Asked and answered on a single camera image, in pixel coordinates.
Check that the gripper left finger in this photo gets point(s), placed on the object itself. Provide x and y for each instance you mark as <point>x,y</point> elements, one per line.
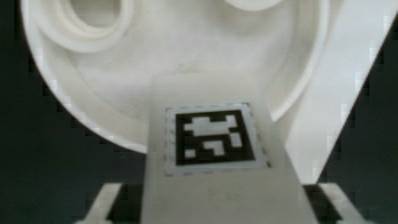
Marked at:
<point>116,205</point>

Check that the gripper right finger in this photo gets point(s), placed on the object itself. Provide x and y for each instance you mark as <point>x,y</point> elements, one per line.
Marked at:
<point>329,205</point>

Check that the white stool leg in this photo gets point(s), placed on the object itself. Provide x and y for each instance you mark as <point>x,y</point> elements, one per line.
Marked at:
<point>219,180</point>

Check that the white round stool seat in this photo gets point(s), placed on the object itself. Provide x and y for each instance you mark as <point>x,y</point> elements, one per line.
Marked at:
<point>109,43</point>

